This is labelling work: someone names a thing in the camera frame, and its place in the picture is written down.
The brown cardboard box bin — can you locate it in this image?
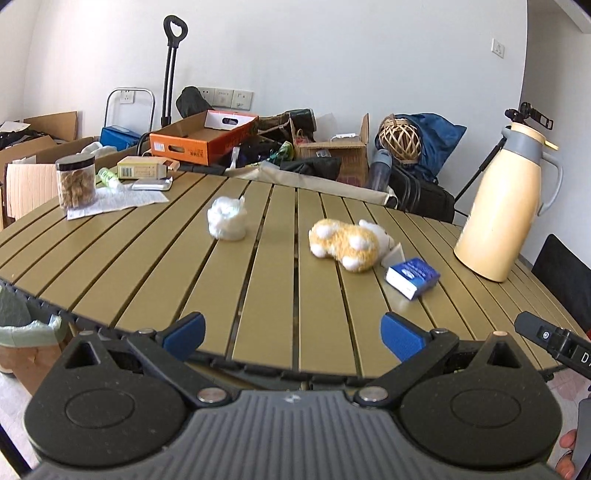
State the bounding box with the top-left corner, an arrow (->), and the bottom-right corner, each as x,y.
0,339 -> 64,396

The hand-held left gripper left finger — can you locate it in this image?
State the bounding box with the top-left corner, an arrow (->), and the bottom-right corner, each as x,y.
59,312 -> 232,409

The dark brown bag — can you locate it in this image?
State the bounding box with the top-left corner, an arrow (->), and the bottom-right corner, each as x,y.
254,109 -> 317,144

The yellow small box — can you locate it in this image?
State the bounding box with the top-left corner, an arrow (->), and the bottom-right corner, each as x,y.
117,157 -> 170,180

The person's right hand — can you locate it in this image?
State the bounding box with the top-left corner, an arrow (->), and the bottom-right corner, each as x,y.
555,431 -> 578,479

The corrugated cardboard sheet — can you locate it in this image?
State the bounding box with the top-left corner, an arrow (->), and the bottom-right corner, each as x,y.
6,161 -> 59,221

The orange white plush toy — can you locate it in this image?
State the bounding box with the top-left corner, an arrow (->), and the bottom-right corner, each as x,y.
308,219 -> 405,273

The chrome tube frame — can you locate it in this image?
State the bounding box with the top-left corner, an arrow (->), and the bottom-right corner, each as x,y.
105,87 -> 156,135

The grey water bottle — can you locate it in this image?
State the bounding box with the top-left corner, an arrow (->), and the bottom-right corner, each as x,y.
369,148 -> 393,190

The open brown cardboard box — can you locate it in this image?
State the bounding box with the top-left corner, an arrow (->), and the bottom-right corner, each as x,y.
293,113 -> 370,186

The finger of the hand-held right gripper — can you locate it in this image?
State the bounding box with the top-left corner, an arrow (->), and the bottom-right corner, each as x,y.
514,311 -> 563,360

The large open cardboard box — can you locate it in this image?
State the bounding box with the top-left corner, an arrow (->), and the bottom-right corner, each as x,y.
0,111 -> 101,228

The yellow thermos jug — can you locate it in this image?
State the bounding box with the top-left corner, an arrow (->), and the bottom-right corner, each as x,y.
453,122 -> 564,282

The dark cloth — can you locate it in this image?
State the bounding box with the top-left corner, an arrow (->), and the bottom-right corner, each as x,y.
0,129 -> 47,149

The black duffel bag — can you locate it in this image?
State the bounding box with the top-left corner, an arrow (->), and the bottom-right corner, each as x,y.
392,164 -> 456,223

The black wagon handle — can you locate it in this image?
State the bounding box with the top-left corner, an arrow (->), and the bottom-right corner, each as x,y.
159,15 -> 189,128

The black folding chair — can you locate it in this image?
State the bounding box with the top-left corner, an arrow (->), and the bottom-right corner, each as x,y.
531,234 -> 591,334

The olive folding table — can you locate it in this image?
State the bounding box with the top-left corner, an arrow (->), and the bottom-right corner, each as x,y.
0,168 -> 591,393

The orange cardboard box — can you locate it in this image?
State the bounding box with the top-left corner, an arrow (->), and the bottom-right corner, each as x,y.
149,110 -> 259,166

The black tripod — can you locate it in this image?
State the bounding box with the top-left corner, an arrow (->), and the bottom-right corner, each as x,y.
455,102 -> 554,217

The wicker ball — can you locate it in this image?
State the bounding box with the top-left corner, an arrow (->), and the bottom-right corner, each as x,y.
378,116 -> 425,164

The clear jar of nuts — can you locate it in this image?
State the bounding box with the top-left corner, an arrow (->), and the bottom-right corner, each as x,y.
55,154 -> 98,210

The white tissue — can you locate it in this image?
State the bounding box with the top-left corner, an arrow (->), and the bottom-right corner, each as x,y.
206,196 -> 248,241

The blue tissue packet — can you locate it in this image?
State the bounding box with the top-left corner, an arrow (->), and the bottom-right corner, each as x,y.
385,257 -> 441,301

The blue plastic crate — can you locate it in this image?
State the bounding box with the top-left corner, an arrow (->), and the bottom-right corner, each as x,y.
100,126 -> 142,150

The small black bag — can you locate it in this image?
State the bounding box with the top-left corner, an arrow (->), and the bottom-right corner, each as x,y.
176,86 -> 214,122

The white paper sheet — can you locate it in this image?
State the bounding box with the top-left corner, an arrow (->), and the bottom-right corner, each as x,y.
67,188 -> 170,222

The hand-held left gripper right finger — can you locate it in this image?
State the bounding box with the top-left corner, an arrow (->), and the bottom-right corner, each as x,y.
355,312 -> 530,408

